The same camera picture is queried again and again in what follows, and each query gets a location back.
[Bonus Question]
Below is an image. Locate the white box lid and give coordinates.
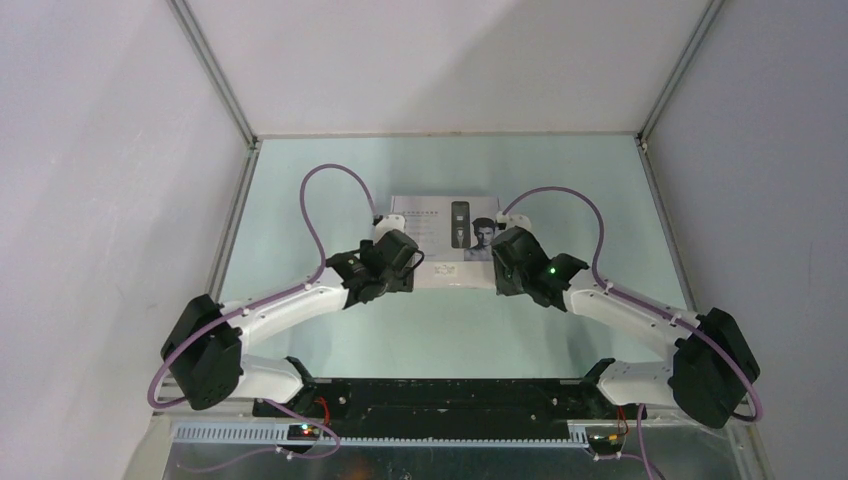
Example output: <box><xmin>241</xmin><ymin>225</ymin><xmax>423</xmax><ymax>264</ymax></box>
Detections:
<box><xmin>391</xmin><ymin>196</ymin><xmax>500</xmax><ymax>289</ymax></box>

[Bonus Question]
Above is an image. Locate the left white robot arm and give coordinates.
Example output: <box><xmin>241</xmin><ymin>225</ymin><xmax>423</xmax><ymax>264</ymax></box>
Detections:
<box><xmin>160</xmin><ymin>229</ymin><xmax>425</xmax><ymax>417</ymax></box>

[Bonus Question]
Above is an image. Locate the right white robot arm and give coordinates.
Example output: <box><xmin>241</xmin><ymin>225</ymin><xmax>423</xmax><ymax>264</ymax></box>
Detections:
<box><xmin>491</xmin><ymin>226</ymin><xmax>761</xmax><ymax>428</ymax></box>

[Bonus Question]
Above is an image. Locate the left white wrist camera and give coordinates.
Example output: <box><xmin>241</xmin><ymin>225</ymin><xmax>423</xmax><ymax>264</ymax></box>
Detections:
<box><xmin>373</xmin><ymin>213</ymin><xmax>406</xmax><ymax>243</ymax></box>

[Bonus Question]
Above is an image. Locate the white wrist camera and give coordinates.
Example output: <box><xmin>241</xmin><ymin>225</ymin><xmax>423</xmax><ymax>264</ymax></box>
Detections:
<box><xmin>373</xmin><ymin>213</ymin><xmax>406</xmax><ymax>243</ymax></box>
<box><xmin>496</xmin><ymin>211</ymin><xmax>532</xmax><ymax>232</ymax></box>

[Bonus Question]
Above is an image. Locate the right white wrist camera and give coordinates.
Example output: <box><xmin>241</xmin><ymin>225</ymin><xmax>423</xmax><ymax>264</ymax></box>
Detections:
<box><xmin>496</xmin><ymin>211</ymin><xmax>532</xmax><ymax>232</ymax></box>

